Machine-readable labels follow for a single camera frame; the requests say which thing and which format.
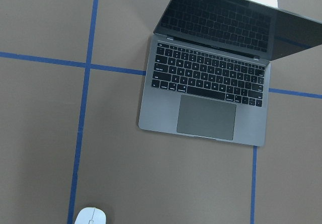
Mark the white computer mouse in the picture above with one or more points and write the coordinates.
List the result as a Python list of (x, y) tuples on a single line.
[(91, 215)]

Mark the grey laptop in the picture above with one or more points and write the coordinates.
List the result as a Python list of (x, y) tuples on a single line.
[(209, 65)]

